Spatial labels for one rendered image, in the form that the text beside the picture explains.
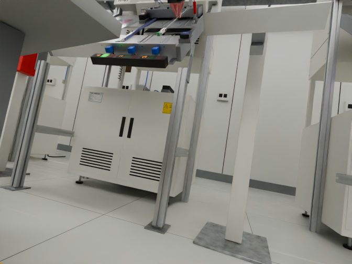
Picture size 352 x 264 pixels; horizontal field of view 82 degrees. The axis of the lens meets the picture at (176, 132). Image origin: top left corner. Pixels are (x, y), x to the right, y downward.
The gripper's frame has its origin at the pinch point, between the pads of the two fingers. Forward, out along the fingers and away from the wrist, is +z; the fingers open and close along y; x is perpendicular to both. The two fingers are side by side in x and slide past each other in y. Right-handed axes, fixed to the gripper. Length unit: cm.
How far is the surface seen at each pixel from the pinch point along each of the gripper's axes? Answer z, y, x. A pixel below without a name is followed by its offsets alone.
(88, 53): 6.9, 35.9, 32.9
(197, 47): 29.8, -1.4, -35.8
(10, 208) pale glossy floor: 37, 39, 98
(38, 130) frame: 36, 60, 61
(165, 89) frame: 36.1, 7.5, 13.4
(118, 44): 2.7, 18.4, 32.7
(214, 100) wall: 132, -5, -120
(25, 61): 16, 90, 26
